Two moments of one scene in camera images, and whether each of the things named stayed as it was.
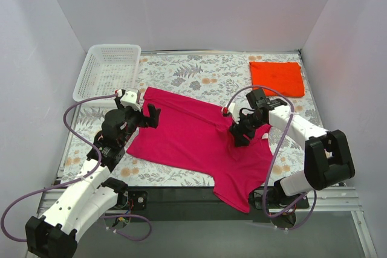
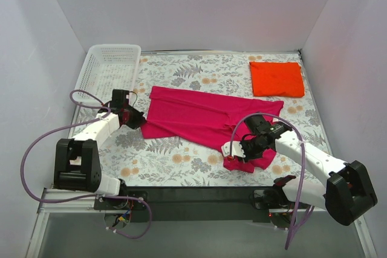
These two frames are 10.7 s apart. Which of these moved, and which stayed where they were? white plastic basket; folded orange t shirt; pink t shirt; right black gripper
Moved: pink t shirt; right black gripper
Stayed: white plastic basket; folded orange t shirt
